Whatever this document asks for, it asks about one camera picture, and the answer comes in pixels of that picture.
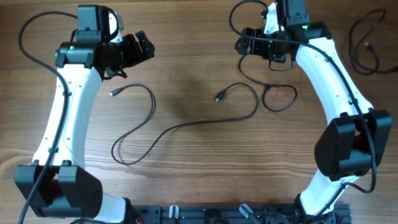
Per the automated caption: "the thin black micro USB cable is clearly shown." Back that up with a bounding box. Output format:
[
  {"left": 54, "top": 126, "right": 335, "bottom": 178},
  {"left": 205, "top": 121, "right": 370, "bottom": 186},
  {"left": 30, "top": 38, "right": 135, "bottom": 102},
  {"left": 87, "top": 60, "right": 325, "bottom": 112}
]
[{"left": 109, "top": 82, "right": 259, "bottom": 166}]

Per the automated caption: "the thin black cable with barrel plug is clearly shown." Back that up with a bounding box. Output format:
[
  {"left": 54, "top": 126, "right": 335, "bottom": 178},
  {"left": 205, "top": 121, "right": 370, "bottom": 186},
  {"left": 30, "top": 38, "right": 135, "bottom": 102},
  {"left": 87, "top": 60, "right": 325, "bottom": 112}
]
[{"left": 238, "top": 54, "right": 298, "bottom": 113}]

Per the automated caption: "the thick black USB cable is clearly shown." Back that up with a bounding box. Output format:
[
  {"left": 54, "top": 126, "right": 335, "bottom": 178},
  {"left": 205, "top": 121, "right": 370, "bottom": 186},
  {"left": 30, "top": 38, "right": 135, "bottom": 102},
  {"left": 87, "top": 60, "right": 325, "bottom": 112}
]
[{"left": 348, "top": 8, "right": 398, "bottom": 76}]

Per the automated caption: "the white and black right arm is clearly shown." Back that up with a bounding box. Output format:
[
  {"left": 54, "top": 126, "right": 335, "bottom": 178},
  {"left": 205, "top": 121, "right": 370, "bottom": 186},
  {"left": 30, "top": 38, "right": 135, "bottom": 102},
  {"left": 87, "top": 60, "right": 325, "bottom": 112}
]
[{"left": 235, "top": 1, "right": 392, "bottom": 222}]

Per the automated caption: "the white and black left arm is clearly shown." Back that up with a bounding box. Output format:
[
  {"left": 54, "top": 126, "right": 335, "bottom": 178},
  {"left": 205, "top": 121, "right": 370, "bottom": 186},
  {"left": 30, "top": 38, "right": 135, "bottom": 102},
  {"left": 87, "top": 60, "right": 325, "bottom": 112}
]
[{"left": 14, "top": 31, "right": 155, "bottom": 223}]

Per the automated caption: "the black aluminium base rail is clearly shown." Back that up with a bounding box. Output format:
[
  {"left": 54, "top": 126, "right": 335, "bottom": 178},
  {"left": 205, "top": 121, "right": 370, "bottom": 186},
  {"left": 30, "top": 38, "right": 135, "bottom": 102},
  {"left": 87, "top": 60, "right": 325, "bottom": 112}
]
[{"left": 130, "top": 203, "right": 352, "bottom": 224}]

